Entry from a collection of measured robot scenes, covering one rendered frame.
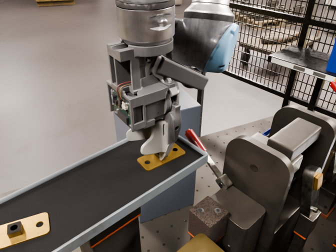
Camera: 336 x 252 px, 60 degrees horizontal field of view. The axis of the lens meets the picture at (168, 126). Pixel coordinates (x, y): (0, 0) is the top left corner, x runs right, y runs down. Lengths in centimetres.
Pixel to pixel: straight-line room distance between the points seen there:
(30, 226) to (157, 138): 22
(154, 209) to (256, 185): 48
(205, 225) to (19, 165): 211
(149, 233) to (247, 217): 49
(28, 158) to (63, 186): 205
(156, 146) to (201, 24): 32
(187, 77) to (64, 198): 26
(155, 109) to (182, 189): 58
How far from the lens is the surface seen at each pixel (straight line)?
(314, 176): 65
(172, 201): 99
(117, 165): 52
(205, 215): 52
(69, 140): 262
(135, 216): 53
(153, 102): 41
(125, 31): 38
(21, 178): 238
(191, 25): 68
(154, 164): 51
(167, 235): 98
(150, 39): 37
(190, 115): 80
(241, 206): 57
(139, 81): 40
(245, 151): 55
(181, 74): 44
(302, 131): 60
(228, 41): 67
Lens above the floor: 150
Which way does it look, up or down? 35 degrees down
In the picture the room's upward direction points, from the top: straight up
